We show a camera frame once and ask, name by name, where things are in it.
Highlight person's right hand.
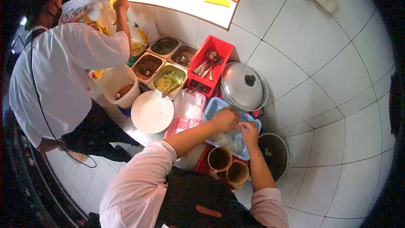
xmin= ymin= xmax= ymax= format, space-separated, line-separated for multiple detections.
xmin=238 ymin=121 xmax=260 ymax=149

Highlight person's left hand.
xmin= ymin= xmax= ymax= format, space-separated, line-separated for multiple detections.
xmin=213 ymin=107 xmax=241 ymax=132

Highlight person's left fingers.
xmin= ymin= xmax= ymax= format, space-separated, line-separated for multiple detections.
xmin=229 ymin=108 xmax=241 ymax=130

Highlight clear plastic bag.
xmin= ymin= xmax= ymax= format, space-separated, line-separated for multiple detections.
xmin=210 ymin=126 xmax=248 ymax=154

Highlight blue plastic tray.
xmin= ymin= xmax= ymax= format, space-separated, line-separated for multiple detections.
xmin=204 ymin=97 xmax=262 ymax=161

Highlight metal pot lid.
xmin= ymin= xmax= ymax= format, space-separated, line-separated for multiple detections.
xmin=220 ymin=62 xmax=265 ymax=111

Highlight brown cup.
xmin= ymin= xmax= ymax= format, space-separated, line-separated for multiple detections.
xmin=226 ymin=160 xmax=250 ymax=189
xmin=207 ymin=146 xmax=233 ymax=175

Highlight metal pot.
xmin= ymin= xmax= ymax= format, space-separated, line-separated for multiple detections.
xmin=251 ymin=69 xmax=269 ymax=110

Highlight dark cooking pot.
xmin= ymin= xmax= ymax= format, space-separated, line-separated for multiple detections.
xmin=258 ymin=133 xmax=293 ymax=182

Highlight pack of clear plastic bags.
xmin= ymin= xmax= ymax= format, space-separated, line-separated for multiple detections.
xmin=165 ymin=89 xmax=207 ymax=138

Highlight bunch of metal spoons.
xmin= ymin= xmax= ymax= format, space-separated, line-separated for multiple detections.
xmin=194 ymin=50 xmax=225 ymax=81

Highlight metal pan of cucumber slices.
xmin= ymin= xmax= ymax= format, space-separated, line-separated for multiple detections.
xmin=147 ymin=63 xmax=188 ymax=99

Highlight red cutlery crate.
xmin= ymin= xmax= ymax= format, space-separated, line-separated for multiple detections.
xmin=187 ymin=35 xmax=235 ymax=99

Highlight metal pan with spoon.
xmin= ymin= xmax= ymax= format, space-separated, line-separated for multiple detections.
xmin=168 ymin=44 xmax=198 ymax=69

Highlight white round plate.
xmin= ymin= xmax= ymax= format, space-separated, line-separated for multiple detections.
xmin=131 ymin=91 xmax=175 ymax=134

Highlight person's body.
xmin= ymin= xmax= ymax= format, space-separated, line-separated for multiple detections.
xmin=100 ymin=140 xmax=289 ymax=228

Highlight metal pan of dark greens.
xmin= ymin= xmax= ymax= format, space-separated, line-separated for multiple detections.
xmin=146 ymin=36 xmax=183 ymax=59

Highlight metal pan of brown food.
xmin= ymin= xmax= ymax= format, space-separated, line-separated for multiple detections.
xmin=131 ymin=52 xmax=167 ymax=85

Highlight stack of white bowls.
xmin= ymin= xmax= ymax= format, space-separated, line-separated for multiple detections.
xmin=139 ymin=23 xmax=161 ymax=47

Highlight white plastic bucket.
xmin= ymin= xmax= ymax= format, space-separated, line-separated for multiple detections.
xmin=100 ymin=65 xmax=142 ymax=109

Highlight white container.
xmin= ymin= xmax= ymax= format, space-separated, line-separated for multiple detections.
xmin=85 ymin=1 xmax=103 ymax=21

